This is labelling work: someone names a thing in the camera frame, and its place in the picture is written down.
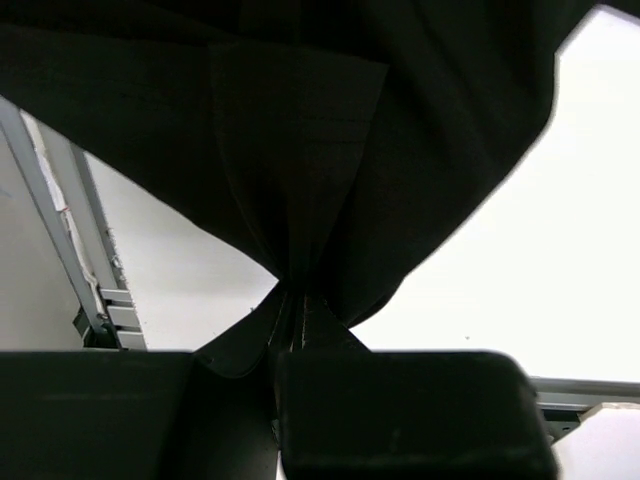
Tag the black trousers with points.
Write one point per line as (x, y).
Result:
(336, 143)

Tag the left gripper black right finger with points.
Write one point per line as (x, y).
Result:
(348, 413)

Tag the aluminium frame rail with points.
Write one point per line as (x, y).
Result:
(59, 180)

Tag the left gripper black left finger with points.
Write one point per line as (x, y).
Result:
(209, 414)

